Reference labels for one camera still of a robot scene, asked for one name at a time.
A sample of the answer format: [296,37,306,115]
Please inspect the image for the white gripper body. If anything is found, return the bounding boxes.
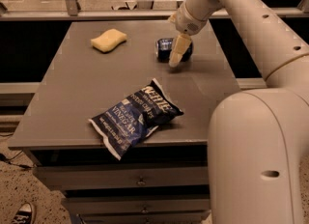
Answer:
[175,1,208,36]

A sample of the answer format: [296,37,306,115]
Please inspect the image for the blue pepsi can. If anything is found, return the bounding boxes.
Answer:
[155,38,194,63]

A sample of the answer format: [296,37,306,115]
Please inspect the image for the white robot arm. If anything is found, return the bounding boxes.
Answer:
[170,0,309,224]

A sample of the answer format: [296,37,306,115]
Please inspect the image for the yellow sponge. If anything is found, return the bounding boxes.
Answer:
[91,29,127,53]

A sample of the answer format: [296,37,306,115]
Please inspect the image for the blue kettle chips bag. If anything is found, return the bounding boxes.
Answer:
[89,78,183,160]

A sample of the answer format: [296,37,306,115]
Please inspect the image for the grey drawer cabinet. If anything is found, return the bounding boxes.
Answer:
[9,21,239,224]

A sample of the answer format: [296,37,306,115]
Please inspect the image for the black white sneaker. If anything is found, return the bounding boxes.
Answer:
[10,203,36,224]

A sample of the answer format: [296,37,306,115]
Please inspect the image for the black floor cable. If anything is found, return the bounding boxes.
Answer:
[0,132,33,171]

